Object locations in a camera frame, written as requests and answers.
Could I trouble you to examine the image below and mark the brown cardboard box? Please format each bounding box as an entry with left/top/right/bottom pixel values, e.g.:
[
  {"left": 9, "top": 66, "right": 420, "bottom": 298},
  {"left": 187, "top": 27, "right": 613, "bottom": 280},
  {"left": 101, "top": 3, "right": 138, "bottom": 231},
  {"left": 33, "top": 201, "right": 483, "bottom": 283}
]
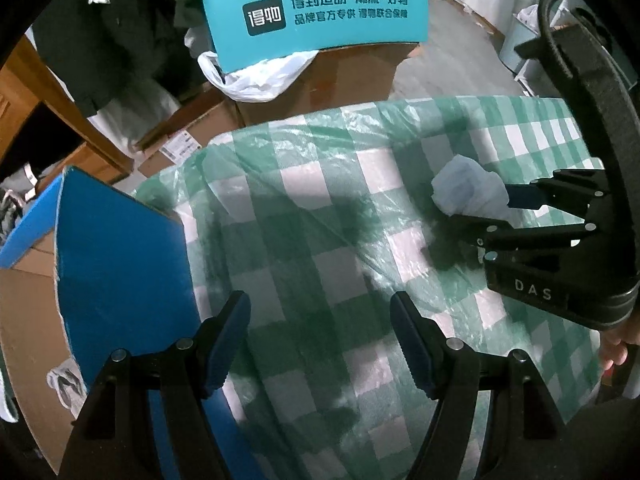
[{"left": 137, "top": 44, "right": 418, "bottom": 177}]

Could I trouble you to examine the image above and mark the wooden louvered wardrobe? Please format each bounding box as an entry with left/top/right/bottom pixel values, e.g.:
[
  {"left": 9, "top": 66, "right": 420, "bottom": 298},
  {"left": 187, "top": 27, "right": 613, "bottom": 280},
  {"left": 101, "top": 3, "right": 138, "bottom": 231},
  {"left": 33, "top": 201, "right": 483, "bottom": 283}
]
[{"left": 1, "top": 37, "right": 134, "bottom": 194}]

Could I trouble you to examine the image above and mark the black wrist strap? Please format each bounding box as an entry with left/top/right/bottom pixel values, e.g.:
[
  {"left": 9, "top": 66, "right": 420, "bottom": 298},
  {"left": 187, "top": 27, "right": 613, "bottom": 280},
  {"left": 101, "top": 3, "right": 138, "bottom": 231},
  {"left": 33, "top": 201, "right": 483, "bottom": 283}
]
[{"left": 514, "top": 0, "right": 640, "bottom": 281}]

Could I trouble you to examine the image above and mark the teal shoe box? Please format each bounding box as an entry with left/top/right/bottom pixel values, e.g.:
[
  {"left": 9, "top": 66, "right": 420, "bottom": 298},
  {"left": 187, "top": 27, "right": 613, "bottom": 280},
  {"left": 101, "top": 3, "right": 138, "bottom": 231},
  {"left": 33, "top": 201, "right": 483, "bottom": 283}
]
[{"left": 203, "top": 0, "right": 428, "bottom": 73}]

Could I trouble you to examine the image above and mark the white fluffy sock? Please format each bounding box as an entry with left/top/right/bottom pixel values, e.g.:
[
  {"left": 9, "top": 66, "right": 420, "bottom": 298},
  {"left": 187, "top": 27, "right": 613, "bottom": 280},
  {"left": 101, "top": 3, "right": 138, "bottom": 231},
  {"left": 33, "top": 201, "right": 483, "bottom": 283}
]
[{"left": 432, "top": 155, "right": 518, "bottom": 226}]

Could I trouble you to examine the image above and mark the person's right hand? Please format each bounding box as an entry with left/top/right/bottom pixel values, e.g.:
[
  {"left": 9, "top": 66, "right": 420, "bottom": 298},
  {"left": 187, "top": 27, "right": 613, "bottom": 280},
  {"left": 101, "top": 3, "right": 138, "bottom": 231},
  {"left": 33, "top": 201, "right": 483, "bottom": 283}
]
[{"left": 599, "top": 315, "right": 640, "bottom": 370}]

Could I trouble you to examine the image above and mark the patterned white cloth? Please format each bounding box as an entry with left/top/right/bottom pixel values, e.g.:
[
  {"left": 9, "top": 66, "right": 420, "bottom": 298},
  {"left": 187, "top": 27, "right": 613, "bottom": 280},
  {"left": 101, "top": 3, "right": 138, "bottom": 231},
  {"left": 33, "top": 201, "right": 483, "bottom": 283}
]
[{"left": 47, "top": 358, "right": 87, "bottom": 419}]

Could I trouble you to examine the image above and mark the green checkered tablecloth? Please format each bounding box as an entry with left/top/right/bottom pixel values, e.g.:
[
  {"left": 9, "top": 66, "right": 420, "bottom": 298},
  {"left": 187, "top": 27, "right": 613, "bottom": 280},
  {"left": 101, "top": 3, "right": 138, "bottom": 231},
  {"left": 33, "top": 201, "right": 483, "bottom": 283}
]
[{"left": 134, "top": 96, "right": 600, "bottom": 479}]

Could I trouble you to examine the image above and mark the white plastic bag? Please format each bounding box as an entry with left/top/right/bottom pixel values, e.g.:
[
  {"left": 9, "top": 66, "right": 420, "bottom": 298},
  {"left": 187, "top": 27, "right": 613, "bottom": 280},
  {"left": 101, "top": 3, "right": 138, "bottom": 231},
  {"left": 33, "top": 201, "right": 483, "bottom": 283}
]
[{"left": 198, "top": 50, "right": 319, "bottom": 104}]

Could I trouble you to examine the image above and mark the black hanging jacket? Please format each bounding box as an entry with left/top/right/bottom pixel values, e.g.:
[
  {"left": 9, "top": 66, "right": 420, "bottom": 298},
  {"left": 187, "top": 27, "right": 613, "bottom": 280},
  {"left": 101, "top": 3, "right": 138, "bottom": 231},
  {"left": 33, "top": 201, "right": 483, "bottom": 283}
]
[{"left": 32, "top": 0, "right": 205, "bottom": 117}]

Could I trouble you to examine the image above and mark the blue cardboard box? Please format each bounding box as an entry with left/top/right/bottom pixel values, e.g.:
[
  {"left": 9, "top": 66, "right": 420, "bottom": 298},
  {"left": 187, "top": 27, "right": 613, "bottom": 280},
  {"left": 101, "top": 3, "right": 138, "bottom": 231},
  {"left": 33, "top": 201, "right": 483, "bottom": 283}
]
[{"left": 1, "top": 167, "right": 262, "bottom": 479}]

